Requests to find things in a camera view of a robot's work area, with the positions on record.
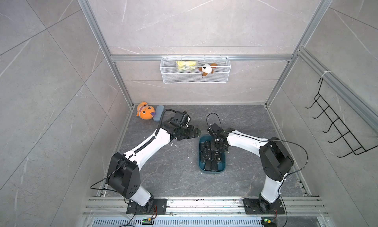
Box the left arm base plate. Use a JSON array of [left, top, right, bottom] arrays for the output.
[[127, 198, 167, 215]]

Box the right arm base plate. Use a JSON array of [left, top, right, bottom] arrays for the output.
[[243, 198, 285, 215]]

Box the blue glasses case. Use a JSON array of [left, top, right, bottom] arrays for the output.
[[153, 105, 165, 122]]

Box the aluminium mounting rail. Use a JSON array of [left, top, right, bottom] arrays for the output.
[[80, 196, 328, 217]]

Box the black wall hook rack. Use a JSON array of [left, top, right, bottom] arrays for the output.
[[305, 78, 378, 158]]

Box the white wire basket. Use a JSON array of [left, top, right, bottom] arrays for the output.
[[159, 56, 231, 84]]

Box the brown white plush dog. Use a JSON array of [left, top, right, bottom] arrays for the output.
[[199, 63, 217, 77]]

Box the orange plush toy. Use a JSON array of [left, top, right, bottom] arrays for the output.
[[136, 102, 156, 120]]

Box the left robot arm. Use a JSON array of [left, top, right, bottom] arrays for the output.
[[105, 109, 201, 212]]

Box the teal storage tray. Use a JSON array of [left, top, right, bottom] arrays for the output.
[[198, 135, 226, 174]]

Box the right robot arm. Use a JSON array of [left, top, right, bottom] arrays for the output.
[[207, 124, 294, 206]]

